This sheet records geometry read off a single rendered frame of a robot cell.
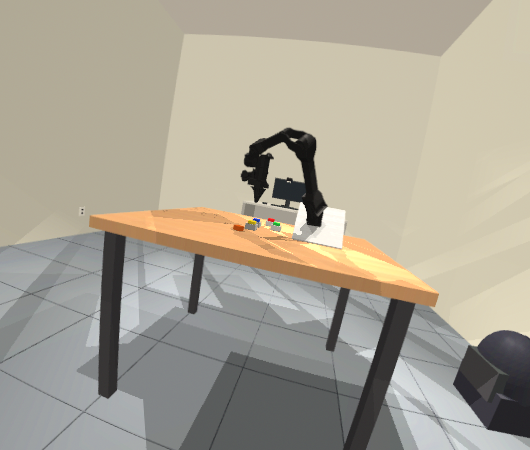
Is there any green button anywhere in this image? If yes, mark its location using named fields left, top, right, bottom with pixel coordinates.
left=270, top=222, right=282, bottom=232

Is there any yellow button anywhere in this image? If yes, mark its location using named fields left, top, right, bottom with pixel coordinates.
left=245, top=220, right=258, bottom=231

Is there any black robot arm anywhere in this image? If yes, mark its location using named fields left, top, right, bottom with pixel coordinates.
left=244, top=128, right=328, bottom=227

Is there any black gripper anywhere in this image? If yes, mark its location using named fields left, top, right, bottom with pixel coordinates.
left=247, top=167, right=269, bottom=203

